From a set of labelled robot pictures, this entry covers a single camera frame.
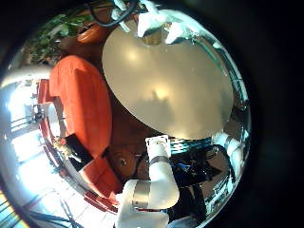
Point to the orange sofa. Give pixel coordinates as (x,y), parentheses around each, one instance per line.
(85,101)

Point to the black equipment frame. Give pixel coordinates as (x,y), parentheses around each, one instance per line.
(193,171)

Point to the brown round ottoman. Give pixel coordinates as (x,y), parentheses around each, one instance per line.
(122,163)

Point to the orange round chair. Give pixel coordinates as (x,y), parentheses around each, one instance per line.
(93,34)

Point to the green leafy plant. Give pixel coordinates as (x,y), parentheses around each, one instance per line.
(52,38)

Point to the black flat cushion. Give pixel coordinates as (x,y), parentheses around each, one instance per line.
(77,150)

